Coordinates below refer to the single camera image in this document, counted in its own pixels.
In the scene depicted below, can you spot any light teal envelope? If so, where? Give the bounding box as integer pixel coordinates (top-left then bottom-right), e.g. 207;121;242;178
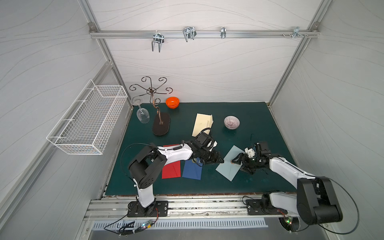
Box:
216;145;245;182

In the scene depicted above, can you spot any cream yellow envelope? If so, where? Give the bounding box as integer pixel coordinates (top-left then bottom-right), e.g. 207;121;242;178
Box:
192;114;214;137

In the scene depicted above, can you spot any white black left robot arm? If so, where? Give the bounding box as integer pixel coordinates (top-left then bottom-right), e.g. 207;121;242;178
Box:
128;128;224;208

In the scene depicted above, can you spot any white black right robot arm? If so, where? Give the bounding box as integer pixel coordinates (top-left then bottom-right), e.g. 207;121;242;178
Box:
231;142;343;225

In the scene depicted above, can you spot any blue envelope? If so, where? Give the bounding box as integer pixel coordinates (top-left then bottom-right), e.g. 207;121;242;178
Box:
182;160;203;180

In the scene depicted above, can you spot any red envelope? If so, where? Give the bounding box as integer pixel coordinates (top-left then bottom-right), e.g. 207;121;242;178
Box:
162;152;181;179

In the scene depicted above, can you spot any pink striped glass bowl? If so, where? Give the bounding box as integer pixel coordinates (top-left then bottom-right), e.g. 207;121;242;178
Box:
224;116;240;130

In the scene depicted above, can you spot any copper wine glass stand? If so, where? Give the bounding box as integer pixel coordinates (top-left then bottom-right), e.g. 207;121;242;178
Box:
129;76;173;136

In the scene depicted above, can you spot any orange bowl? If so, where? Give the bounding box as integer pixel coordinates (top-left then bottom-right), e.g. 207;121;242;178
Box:
166;97;180;109

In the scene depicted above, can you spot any clear wine glass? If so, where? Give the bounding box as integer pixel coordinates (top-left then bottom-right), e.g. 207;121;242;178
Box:
131;96;150;124

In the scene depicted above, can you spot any small green circuit board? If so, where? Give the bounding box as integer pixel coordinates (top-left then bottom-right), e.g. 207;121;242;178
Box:
141;220;155;230

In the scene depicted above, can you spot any white vented strip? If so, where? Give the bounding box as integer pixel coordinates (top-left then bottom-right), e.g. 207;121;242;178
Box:
92;218;268;232

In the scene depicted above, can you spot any metal double hook middle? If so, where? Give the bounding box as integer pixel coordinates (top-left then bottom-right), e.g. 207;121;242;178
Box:
183;27;197;42

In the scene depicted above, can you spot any metal double hook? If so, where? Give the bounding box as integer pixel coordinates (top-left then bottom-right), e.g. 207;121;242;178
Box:
183;27;197;42
152;33;165;53

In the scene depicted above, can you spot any metal double hook left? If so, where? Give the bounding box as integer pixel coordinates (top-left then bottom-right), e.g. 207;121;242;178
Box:
152;33;165;53

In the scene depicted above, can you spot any small metal hook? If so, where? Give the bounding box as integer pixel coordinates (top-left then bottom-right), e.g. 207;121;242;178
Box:
221;27;227;39

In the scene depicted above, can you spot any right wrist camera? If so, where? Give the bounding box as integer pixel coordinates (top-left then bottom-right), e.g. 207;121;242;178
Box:
245;148;256;159

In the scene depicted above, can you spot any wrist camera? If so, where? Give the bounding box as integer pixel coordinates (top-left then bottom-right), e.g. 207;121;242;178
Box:
245;148;256;159
210;141;217;149

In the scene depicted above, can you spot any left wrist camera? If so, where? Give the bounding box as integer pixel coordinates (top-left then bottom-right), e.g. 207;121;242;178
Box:
210;141;217;149

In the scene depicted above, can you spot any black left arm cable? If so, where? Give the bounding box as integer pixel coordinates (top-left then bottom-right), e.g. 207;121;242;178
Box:
120;142;151;184

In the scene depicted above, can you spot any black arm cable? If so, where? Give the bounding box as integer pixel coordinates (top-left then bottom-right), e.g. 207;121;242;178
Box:
120;142;151;184
317;178;360;235

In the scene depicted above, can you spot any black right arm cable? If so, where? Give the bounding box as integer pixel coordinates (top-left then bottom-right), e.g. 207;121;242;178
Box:
317;178;360;235

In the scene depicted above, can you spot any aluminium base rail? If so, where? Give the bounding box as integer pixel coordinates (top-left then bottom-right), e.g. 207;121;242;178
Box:
84;194;262;220

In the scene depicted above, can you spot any white wire basket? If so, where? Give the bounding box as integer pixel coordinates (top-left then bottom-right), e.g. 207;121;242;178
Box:
46;80;128;155

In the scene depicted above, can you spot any metal bracket hook right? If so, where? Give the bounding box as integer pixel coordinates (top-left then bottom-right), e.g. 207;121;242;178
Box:
282;27;309;39

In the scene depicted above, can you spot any aluminium overhead rail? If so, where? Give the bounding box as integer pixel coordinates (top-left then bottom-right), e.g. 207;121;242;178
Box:
90;29;321;39

